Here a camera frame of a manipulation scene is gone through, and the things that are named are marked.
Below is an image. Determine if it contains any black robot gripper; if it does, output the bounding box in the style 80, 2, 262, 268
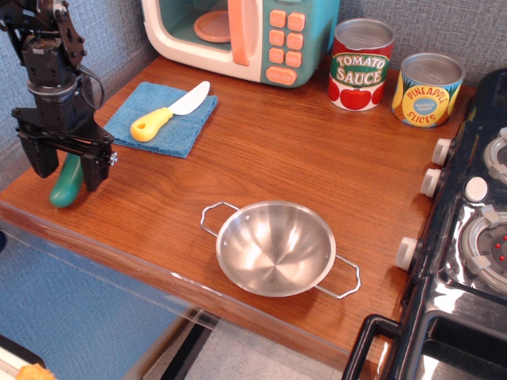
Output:
12, 73, 117, 192

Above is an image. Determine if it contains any green toy pickle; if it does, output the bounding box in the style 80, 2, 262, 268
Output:
49, 154, 84, 208

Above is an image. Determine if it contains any silver metal two-handled bowl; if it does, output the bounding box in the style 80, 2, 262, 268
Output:
200, 200, 361, 299

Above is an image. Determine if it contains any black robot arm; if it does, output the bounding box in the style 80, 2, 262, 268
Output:
1, 1, 116, 192

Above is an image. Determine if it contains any blue folded towel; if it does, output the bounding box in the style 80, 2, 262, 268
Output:
105, 81, 217, 158

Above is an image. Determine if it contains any orange fuzzy object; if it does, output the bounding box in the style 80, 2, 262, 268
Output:
15, 363, 56, 380

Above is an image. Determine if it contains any teal toy microwave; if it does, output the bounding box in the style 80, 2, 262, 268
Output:
142, 0, 340, 88

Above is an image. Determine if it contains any tomato sauce can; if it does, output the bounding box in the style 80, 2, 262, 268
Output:
328, 18, 395, 112

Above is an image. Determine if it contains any white stove knob lower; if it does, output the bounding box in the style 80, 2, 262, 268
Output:
395, 237, 418, 272

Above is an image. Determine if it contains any white stove knob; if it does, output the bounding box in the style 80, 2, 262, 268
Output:
395, 237, 418, 272
432, 139, 452, 167
420, 169, 441, 198

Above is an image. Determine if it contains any white stove knob middle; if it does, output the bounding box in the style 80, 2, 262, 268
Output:
420, 169, 441, 198

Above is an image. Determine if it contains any pineapple slices can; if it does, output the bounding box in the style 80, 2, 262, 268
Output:
391, 52, 465, 128

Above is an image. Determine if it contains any white stove knob upper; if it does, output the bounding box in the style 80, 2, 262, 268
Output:
432, 139, 452, 167

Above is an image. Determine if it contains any black toy stove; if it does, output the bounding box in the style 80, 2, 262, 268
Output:
343, 69, 506, 379

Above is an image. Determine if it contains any yellow handled toy knife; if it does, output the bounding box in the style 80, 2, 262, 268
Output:
130, 81, 211, 143

